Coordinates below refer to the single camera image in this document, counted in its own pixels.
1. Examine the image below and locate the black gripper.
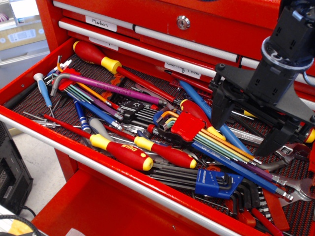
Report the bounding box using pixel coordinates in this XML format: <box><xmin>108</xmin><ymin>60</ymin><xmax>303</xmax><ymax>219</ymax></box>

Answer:
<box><xmin>210</xmin><ymin>37</ymin><xmax>315</xmax><ymax>156</ymax></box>

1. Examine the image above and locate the large violet Allen key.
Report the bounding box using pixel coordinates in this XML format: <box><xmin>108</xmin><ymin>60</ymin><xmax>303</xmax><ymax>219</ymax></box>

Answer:
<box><xmin>50</xmin><ymin>74</ymin><xmax>168</xmax><ymax>106</ymax></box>

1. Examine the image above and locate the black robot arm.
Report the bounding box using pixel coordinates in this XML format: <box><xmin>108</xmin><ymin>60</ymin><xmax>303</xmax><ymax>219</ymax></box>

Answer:
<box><xmin>210</xmin><ymin>0</ymin><xmax>315</xmax><ymax>156</ymax></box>

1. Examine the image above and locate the blue Allen key upper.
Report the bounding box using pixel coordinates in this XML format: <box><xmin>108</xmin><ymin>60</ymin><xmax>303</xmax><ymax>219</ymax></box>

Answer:
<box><xmin>179</xmin><ymin>80</ymin><xmax>252</xmax><ymax>155</ymax></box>

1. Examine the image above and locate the long blue Allen key 10mm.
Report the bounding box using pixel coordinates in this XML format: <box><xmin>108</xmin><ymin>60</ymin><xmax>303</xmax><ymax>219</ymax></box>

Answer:
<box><xmin>191</xmin><ymin>142</ymin><xmax>294</xmax><ymax>202</ymax></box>

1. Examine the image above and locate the red holder centre Allen set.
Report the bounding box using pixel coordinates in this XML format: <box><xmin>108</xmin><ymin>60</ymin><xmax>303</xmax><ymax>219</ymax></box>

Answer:
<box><xmin>171</xmin><ymin>112</ymin><xmax>205</xmax><ymax>142</ymax></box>

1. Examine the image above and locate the red holder allen set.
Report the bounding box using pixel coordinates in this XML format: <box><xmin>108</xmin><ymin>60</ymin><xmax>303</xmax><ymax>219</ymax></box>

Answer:
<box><xmin>171</xmin><ymin>112</ymin><xmax>205</xmax><ymax>142</ymax></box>
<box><xmin>51</xmin><ymin>68</ymin><xmax>81</xmax><ymax>94</ymax></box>

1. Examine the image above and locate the blue holder black Allen set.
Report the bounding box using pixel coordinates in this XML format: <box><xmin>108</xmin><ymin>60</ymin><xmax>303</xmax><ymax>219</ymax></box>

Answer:
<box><xmin>194</xmin><ymin>169</ymin><xmax>244</xmax><ymax>199</ymax></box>

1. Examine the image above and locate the black Torx key holder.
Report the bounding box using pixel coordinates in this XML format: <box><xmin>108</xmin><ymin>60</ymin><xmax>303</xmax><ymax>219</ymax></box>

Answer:
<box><xmin>117</xmin><ymin>98</ymin><xmax>158</xmax><ymax>127</ymax></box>

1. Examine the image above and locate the blue Allen key left set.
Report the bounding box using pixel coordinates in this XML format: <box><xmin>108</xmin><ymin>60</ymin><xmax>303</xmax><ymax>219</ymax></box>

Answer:
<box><xmin>66</xmin><ymin>90</ymin><xmax>123</xmax><ymax>131</ymax></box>

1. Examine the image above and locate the red holder left Allen set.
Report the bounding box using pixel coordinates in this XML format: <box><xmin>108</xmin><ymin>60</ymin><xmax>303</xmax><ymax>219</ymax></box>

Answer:
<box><xmin>51</xmin><ymin>68</ymin><xmax>81</xmax><ymax>94</ymax></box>

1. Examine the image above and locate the chrome adjustable wrench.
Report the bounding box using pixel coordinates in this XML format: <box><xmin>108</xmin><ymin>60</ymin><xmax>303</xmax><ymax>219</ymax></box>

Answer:
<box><xmin>230</xmin><ymin>127</ymin><xmax>311</xmax><ymax>172</ymax></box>

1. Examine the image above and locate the red yellow screwdriver right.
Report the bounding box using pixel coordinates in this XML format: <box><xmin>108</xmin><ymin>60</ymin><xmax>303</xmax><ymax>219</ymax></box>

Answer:
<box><xmin>243</xmin><ymin>110</ymin><xmax>315</xmax><ymax>144</ymax></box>

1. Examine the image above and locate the white cutting tools label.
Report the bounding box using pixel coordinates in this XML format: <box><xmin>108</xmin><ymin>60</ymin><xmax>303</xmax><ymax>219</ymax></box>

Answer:
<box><xmin>164</xmin><ymin>62</ymin><xmax>201</xmax><ymax>79</ymax></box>

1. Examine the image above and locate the chrome open end spanner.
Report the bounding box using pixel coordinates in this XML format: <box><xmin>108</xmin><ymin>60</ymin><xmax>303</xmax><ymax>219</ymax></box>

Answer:
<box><xmin>272</xmin><ymin>174</ymin><xmax>315</xmax><ymax>207</ymax></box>

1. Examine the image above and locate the red yellow screwdriver front middle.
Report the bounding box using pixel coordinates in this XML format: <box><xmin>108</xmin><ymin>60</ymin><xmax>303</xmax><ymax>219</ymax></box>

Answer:
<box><xmin>104</xmin><ymin>125</ymin><xmax>197</xmax><ymax>169</ymax></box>

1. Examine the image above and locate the silver drawer lock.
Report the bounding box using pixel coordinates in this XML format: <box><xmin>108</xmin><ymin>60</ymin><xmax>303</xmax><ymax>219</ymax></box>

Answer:
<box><xmin>177</xmin><ymin>15</ymin><xmax>190</xmax><ymax>30</ymax></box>

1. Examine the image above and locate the red yellow Wiha screwdriver front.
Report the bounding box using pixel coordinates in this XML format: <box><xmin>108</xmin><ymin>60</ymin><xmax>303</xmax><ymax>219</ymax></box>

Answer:
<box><xmin>43</xmin><ymin>114</ymin><xmax>154</xmax><ymax>171</ymax></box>

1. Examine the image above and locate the red tool chest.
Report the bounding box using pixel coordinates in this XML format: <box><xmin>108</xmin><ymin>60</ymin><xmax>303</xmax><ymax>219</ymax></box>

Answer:
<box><xmin>0</xmin><ymin>0</ymin><xmax>315</xmax><ymax>236</ymax></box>

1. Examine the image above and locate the orange black bit holder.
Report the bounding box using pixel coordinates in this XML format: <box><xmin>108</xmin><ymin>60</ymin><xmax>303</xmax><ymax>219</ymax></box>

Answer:
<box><xmin>101</xmin><ymin>73</ymin><xmax>126</xmax><ymax>100</ymax></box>

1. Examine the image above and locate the blue metal knurled screwdriver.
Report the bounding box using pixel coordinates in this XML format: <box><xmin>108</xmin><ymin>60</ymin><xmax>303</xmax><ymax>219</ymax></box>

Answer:
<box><xmin>73</xmin><ymin>100</ymin><xmax>92</xmax><ymax>134</ymax></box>

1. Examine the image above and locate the red yellow screwdriver top left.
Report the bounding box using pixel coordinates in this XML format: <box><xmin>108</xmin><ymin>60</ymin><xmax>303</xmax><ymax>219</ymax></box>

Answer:
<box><xmin>73</xmin><ymin>41</ymin><xmax>181</xmax><ymax>105</ymax></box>

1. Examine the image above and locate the white Markers label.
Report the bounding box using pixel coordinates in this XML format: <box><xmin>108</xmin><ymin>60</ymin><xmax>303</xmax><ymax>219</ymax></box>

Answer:
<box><xmin>85</xmin><ymin>16</ymin><xmax>117</xmax><ymax>32</ymax></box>

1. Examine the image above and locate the small blue precision screwdriver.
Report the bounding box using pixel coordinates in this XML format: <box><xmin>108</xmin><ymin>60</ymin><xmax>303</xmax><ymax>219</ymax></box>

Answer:
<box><xmin>33</xmin><ymin>73</ymin><xmax>55</xmax><ymax>118</ymax></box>

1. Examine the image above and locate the black device left floor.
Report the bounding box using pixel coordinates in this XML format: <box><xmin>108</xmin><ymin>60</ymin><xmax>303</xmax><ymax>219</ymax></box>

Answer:
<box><xmin>0</xmin><ymin>122</ymin><xmax>33</xmax><ymax>214</ymax></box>

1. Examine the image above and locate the beige box background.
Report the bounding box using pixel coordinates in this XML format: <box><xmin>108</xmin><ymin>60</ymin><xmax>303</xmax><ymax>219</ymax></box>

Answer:
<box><xmin>0</xmin><ymin>22</ymin><xmax>46</xmax><ymax>51</ymax></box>

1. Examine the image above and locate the yellow object bottom left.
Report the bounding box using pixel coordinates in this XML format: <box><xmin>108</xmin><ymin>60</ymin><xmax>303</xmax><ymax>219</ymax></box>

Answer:
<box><xmin>8</xmin><ymin>219</ymin><xmax>33</xmax><ymax>236</ymax></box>

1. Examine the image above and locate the grey handle tool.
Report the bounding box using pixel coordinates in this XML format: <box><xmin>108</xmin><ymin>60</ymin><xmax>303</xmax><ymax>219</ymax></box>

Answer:
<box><xmin>88</xmin><ymin>118</ymin><xmax>114</xmax><ymax>142</ymax></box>

